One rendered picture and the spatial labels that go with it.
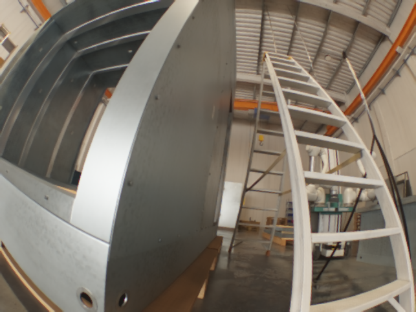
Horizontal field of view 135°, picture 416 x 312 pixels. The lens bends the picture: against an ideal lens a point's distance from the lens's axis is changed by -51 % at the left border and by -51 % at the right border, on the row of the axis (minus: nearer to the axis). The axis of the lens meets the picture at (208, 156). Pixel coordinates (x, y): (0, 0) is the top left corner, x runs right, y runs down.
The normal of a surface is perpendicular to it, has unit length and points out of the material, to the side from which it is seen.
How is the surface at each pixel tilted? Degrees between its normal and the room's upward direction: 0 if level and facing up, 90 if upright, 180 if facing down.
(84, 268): 90
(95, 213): 90
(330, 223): 90
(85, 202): 90
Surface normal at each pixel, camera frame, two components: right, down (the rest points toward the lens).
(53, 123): 0.98, 0.11
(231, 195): -0.12, -0.35
